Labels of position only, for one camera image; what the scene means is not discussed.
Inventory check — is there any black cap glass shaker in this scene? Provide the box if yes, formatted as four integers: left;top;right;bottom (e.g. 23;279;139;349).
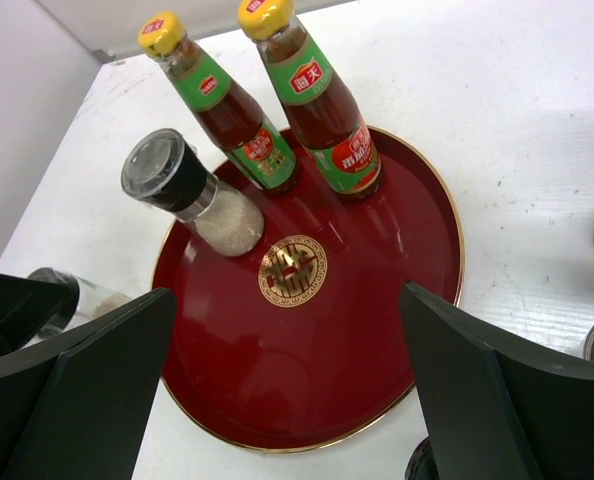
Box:
27;267;132;346

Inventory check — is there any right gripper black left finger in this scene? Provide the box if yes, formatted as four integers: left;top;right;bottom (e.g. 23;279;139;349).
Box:
0;288;176;479

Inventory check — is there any black cap spice jar front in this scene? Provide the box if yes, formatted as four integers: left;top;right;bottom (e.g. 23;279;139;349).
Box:
404;437;439;480

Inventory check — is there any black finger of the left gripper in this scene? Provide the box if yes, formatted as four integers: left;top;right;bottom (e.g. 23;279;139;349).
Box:
0;267;77;356

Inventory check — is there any red round tray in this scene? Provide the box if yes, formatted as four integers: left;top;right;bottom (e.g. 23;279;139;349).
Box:
152;128;465;453

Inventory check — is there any green label sauce bottle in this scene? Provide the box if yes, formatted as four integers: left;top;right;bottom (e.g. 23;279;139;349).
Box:
237;0;382;199
138;11;300;194

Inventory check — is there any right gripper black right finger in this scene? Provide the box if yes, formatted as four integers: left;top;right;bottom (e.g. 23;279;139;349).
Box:
399;281;594;479

